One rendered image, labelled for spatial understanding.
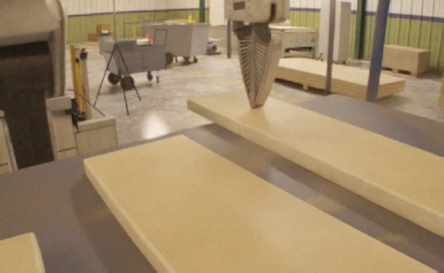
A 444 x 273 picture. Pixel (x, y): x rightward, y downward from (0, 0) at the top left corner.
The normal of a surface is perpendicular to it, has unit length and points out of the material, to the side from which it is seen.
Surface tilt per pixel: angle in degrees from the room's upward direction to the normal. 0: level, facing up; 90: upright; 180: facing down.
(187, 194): 0
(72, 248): 0
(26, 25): 100
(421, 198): 0
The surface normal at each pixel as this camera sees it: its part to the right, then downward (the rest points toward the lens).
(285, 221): 0.00, -0.94
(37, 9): 0.63, 0.51
